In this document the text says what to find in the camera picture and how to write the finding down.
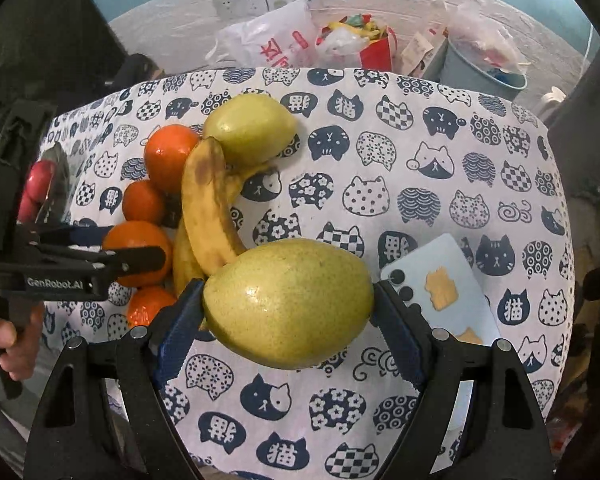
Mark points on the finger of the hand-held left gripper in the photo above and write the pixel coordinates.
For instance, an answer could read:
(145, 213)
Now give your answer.
(140, 260)
(65, 237)

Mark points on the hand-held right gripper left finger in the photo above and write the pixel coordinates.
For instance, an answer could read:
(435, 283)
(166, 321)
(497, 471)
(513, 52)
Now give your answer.
(180, 332)

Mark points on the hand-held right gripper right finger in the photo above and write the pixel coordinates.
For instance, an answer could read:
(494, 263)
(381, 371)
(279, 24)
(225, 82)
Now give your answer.
(400, 342)

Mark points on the orange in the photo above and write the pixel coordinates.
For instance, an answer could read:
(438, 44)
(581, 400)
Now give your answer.
(172, 157)
(130, 236)
(147, 306)
(142, 202)

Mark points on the spotted yellow banana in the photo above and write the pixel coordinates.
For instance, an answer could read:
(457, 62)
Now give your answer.
(205, 210)

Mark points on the large green pear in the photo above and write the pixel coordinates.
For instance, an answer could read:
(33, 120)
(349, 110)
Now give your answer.
(290, 305)

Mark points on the small green pear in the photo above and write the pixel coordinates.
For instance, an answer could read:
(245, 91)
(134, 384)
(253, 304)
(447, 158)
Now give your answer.
(250, 127)

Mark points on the person's left hand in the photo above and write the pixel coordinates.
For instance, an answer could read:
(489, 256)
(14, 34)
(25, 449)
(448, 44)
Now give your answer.
(5, 342)

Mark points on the red apple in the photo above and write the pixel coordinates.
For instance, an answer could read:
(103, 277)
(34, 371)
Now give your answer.
(27, 208)
(40, 180)

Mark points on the light blue phone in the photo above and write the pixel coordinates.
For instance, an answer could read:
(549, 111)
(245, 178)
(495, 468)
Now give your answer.
(445, 265)

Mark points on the cat print tablecloth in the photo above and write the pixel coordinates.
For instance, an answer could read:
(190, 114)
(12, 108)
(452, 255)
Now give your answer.
(330, 180)

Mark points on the white plastic bag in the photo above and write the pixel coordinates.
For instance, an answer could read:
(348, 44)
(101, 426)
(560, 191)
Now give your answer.
(265, 35)

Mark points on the grey-blue trash bin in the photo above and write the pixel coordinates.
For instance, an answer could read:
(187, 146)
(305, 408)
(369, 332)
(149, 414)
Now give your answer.
(475, 77)

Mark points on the cardboard packet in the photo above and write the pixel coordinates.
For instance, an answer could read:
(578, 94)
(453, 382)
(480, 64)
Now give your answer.
(422, 52)

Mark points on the red bag with trash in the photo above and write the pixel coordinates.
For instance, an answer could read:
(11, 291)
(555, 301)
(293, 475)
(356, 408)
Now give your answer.
(375, 52)

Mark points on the clear plastic bag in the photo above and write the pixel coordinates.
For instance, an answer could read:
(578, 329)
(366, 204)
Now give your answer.
(485, 35)

